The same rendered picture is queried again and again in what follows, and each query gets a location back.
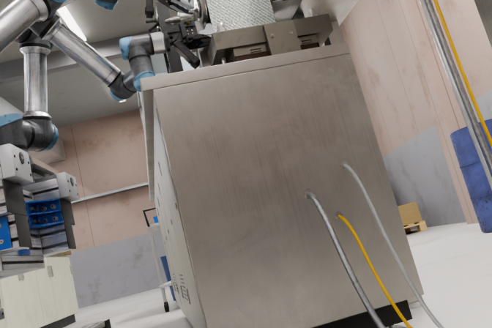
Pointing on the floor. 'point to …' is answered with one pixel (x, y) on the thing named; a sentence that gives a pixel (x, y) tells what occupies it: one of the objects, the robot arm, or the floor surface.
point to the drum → (474, 174)
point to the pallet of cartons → (411, 217)
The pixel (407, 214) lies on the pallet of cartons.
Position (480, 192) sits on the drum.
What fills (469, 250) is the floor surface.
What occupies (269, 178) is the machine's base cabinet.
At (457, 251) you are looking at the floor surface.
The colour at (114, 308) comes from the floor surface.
